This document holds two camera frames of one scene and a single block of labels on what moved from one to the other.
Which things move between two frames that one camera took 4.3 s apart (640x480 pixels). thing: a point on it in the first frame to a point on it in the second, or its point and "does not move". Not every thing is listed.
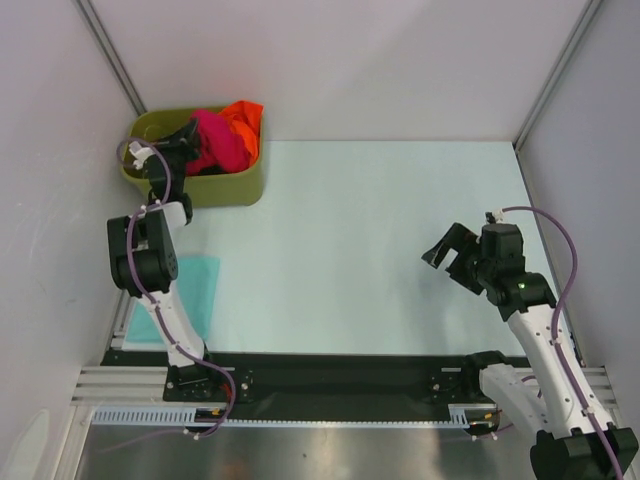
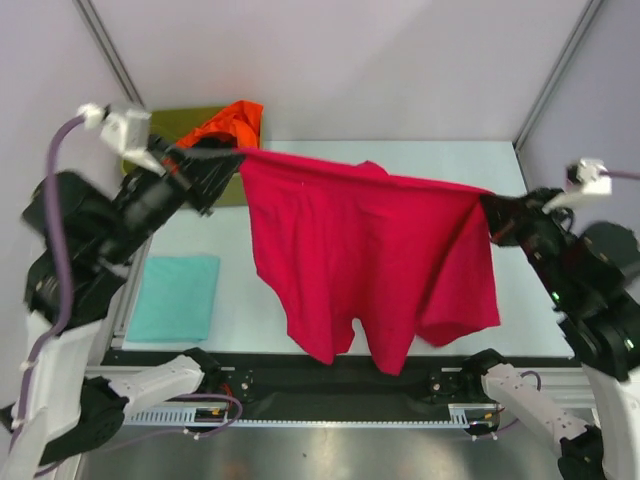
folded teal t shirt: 197,286 does not move
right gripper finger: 466,242 to 503,216
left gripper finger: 184,139 to 220,156
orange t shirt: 246,118 does not move
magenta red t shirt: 221,144 to 342,242
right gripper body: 461,258 to 516,220
